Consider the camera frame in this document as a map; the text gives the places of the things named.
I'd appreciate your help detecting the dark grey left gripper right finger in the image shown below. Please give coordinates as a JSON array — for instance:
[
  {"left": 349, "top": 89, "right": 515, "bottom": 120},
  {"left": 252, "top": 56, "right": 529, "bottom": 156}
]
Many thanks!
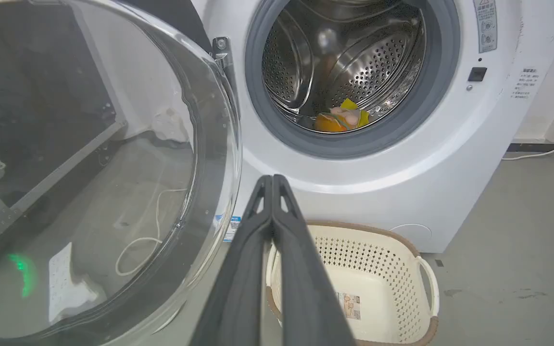
[{"left": 272, "top": 174, "right": 357, "bottom": 346}]

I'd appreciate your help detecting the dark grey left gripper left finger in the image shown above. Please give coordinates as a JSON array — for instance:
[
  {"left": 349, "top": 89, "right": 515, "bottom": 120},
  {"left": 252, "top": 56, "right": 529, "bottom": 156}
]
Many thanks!
[{"left": 189, "top": 175, "right": 274, "bottom": 346}]

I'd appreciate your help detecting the transparent round washing machine door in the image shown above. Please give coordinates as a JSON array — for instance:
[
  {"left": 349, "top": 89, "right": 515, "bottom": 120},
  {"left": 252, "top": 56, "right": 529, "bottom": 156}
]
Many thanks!
[{"left": 0, "top": 0, "right": 243, "bottom": 346}]

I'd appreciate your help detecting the white front-load washing machine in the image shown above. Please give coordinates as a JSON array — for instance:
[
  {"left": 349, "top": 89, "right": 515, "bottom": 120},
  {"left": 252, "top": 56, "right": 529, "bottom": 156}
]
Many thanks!
[{"left": 191, "top": 0, "right": 554, "bottom": 254}]

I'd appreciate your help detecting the cream perforated laundry basket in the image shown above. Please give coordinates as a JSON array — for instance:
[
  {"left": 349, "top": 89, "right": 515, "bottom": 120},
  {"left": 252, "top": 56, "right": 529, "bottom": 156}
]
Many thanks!
[{"left": 265, "top": 221, "right": 440, "bottom": 346}]

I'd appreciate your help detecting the yellow orange cloth in drum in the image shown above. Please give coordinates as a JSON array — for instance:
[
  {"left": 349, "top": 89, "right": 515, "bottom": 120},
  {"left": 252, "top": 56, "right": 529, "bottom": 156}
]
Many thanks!
[{"left": 314, "top": 98, "right": 370, "bottom": 133}]

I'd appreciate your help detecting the black flight case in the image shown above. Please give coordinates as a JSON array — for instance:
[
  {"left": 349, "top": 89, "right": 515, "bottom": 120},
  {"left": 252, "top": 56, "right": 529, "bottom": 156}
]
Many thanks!
[{"left": 0, "top": 4, "right": 128, "bottom": 262}]

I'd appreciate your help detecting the thin white cable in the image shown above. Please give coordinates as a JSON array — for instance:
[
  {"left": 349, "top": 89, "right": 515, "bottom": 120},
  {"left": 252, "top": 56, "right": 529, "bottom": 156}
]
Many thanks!
[{"left": 115, "top": 188, "right": 189, "bottom": 277}]

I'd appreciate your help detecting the white power cable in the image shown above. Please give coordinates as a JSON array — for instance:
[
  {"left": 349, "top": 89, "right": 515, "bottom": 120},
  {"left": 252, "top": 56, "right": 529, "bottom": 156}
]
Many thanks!
[{"left": 501, "top": 140, "right": 554, "bottom": 161}]

